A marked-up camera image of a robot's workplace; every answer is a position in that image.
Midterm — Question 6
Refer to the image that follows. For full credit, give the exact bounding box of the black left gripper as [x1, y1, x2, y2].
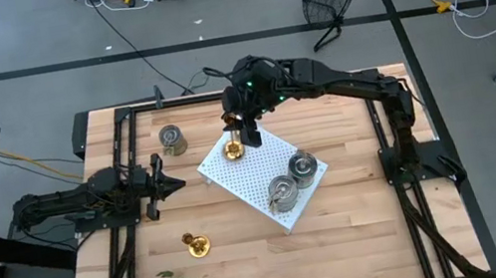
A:
[132, 148, 192, 223]

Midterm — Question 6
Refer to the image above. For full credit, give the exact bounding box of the black floor cable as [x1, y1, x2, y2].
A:
[88, 0, 214, 110]

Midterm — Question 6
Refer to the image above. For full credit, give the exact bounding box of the black aluminium table frame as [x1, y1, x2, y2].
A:
[72, 57, 457, 278]

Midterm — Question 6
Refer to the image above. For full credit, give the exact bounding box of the silver metal tin candle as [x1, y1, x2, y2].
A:
[263, 173, 304, 218]
[155, 122, 191, 160]
[284, 146, 323, 192]

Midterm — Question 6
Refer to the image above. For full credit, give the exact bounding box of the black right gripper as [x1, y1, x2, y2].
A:
[216, 74, 280, 154]

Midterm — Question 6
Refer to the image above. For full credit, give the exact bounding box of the brass candlestick holder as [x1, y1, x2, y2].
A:
[180, 228, 214, 262]
[215, 110, 248, 163]

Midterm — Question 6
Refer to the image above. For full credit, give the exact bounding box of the black upright post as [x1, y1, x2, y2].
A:
[151, 83, 167, 111]

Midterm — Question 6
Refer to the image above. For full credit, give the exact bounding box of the thin yellow cable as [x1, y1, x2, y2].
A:
[0, 137, 84, 194]

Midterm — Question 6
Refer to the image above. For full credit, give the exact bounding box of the black side panel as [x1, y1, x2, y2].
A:
[66, 110, 97, 161]

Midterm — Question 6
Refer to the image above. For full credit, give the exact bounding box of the white perforated metal shelf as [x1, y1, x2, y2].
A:
[188, 101, 339, 247]

